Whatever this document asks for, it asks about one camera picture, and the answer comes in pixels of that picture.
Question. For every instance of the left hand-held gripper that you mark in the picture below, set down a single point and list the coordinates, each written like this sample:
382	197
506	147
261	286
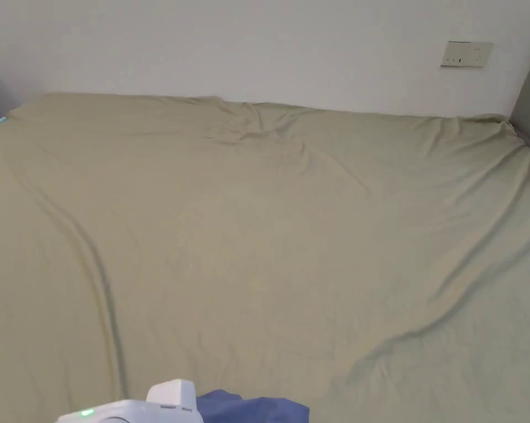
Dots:
168	403

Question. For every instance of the dark blue shirt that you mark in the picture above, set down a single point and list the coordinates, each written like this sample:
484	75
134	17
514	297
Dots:
251	410

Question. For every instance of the bed with beige sheet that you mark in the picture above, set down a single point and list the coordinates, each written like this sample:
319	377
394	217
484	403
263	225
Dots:
256	229

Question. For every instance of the white wall socket panel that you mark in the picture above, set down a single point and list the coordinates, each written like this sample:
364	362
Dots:
466	54

